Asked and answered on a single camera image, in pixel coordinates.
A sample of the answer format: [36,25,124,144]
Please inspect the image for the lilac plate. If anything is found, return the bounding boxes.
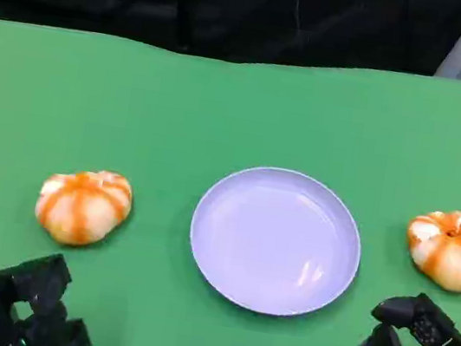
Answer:
[178,154,373,329]

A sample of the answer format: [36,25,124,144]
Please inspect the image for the orange and white bread roll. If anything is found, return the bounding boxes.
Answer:
[398,204,461,295]
[29,160,138,255]

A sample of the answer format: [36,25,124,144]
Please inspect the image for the black backdrop curtain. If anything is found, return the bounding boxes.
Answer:
[0,0,461,99]

